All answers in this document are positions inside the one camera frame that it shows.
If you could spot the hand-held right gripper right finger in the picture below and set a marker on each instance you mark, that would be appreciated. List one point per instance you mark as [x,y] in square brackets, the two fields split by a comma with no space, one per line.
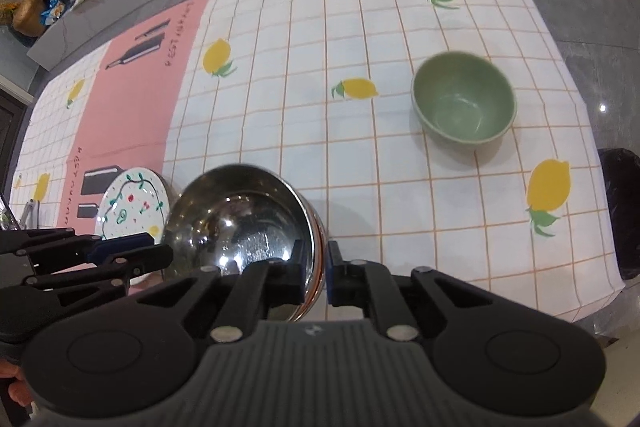
[334,267]

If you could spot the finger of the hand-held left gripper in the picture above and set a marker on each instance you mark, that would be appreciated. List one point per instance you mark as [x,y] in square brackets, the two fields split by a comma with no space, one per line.
[150,257]
[125,243]

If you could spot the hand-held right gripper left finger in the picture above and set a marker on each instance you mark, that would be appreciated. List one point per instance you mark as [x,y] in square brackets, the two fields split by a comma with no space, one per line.
[299,262]

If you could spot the white painted plate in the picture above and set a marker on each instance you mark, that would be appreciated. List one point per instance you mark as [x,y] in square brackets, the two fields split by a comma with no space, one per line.
[132,202]

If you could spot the orange steel bowl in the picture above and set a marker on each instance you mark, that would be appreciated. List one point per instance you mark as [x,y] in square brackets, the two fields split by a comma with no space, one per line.
[240,217]

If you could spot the person's left hand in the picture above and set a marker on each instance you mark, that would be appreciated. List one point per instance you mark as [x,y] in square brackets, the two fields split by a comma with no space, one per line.
[15,392]

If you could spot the green ceramic bowl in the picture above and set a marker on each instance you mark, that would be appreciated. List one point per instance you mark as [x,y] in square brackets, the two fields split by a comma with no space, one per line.
[462,107]

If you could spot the blue snack bag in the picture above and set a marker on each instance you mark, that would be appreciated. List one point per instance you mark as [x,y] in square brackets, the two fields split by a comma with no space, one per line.
[55,6]

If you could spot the gold vase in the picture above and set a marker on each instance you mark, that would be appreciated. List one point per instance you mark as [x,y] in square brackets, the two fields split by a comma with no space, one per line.
[30,14]

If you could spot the black bin bag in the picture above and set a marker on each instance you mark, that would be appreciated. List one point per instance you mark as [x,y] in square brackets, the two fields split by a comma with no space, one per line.
[622,212]

